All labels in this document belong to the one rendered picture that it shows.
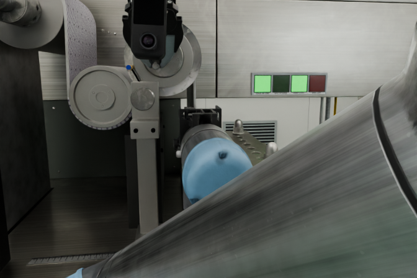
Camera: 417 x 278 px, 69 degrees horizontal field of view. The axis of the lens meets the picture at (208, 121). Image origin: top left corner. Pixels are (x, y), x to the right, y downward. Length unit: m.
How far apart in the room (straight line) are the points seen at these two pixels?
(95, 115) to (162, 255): 0.49
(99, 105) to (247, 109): 2.86
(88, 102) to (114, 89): 0.06
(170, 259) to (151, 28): 0.32
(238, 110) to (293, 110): 0.63
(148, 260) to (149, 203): 0.43
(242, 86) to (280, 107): 2.56
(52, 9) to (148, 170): 0.35
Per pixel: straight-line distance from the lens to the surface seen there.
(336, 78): 1.08
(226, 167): 0.30
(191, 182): 0.31
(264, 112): 3.46
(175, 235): 0.17
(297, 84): 1.01
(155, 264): 0.18
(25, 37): 0.67
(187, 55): 0.60
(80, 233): 0.71
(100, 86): 0.62
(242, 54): 0.97
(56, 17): 0.66
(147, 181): 0.60
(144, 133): 0.55
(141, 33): 0.42
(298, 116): 3.61
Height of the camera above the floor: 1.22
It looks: 9 degrees down
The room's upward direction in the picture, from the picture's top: straight up
